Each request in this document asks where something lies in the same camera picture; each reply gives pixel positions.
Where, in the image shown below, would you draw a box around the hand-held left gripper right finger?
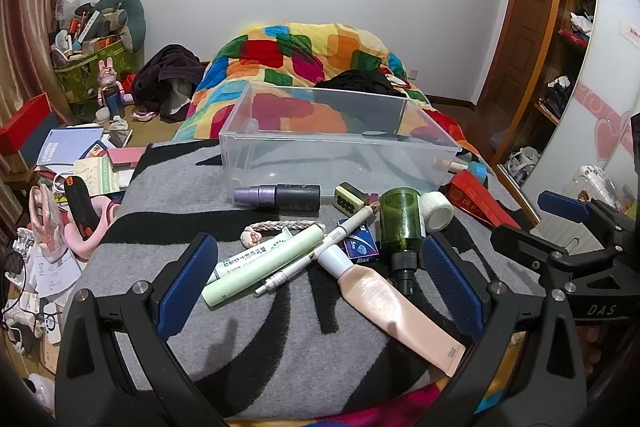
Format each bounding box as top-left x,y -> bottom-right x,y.
420,232 -> 588,427

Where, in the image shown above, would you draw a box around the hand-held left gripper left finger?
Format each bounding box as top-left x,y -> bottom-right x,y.
54,232 -> 226,427

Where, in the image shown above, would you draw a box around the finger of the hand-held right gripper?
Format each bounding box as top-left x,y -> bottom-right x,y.
537,190 -> 596,225
490,224 -> 577,274

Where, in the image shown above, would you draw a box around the beige tube with white cap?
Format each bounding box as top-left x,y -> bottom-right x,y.
317,244 -> 468,378

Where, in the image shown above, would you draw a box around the red envelope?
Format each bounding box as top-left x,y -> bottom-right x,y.
444,170 -> 521,230

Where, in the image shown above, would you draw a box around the white tape roll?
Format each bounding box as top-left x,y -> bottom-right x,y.
420,192 -> 455,234

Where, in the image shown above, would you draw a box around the light green tube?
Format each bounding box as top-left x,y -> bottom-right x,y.
201,223 -> 327,308

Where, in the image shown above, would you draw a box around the green bottle with black cap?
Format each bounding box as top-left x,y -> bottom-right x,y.
378,188 -> 425,298

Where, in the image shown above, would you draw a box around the teal tape roll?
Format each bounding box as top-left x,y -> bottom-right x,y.
467,161 -> 493,188

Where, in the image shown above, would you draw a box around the small blue box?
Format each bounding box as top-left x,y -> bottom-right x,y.
338,218 -> 379,265

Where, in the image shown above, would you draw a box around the small white pen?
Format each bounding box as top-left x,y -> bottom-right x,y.
254,252 -> 321,298

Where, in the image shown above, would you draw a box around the braided bracelet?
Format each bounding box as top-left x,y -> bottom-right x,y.
241,221 -> 321,249

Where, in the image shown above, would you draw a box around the white marker pen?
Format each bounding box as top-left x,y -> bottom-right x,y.
307,202 -> 381,264

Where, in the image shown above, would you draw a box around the purple black spray bottle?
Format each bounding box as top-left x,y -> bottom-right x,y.
234,183 -> 321,214

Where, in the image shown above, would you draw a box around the clear plastic bin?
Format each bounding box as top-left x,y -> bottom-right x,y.
218,82 -> 463,208

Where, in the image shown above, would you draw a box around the person's right hand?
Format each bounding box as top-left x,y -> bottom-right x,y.
575,324 -> 608,388

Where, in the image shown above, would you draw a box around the white bag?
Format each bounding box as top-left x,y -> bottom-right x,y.
505,147 -> 541,184

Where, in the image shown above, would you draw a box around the grey black patterned blanket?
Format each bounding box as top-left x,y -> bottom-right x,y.
82,139 -> 533,423

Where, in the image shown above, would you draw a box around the black orange tool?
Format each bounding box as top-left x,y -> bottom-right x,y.
64,175 -> 101,242

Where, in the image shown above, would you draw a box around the printed bedsheet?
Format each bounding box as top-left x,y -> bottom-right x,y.
225,332 -> 531,427

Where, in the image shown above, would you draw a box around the white sliding door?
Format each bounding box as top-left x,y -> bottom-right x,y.
520,0 -> 640,253

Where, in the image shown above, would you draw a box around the pink book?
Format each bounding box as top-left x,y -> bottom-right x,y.
107,147 -> 148,168

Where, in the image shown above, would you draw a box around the wooden wardrobe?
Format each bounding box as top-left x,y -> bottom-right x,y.
492,0 -> 601,188

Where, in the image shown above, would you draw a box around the wooden door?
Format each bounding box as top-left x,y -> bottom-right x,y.
479,0 -> 557,108

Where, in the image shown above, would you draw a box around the blue book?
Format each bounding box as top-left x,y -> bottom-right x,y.
35,127 -> 103,168

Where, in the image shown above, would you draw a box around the dark purple clothes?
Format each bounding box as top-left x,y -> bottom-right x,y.
134,44 -> 207,122

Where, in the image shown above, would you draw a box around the pink rabbit toy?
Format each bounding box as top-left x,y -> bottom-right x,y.
97,58 -> 126,118

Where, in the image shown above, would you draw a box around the black cloth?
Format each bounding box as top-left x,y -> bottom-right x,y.
315,69 -> 408,96

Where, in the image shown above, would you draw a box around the red box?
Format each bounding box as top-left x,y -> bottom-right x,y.
0,93 -> 53,155

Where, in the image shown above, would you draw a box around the colourful patchwork blanket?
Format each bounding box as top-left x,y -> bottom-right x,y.
172,22 -> 496,172

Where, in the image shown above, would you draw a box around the grey-green neck pillow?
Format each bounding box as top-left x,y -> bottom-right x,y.
95,0 -> 147,52

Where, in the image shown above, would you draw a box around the striped curtain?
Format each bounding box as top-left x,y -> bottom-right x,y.
0,0 -> 101,188

